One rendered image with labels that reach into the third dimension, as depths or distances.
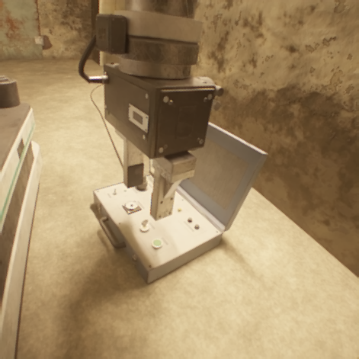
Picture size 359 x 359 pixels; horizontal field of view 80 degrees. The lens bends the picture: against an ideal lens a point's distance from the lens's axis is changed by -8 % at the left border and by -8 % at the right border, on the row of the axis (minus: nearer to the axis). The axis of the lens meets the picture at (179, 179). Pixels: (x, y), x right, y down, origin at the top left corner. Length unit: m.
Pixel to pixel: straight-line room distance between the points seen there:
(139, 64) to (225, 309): 0.59
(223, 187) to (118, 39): 0.52
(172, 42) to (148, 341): 0.60
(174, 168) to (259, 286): 0.45
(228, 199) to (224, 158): 0.13
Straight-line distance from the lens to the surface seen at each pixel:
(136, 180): 0.66
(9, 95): 0.86
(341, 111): 0.86
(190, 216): 0.77
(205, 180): 0.80
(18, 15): 4.26
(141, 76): 0.44
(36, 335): 0.65
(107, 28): 0.42
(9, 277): 0.53
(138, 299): 0.65
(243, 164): 0.71
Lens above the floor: 0.57
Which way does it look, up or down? 33 degrees down
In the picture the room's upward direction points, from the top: 9 degrees clockwise
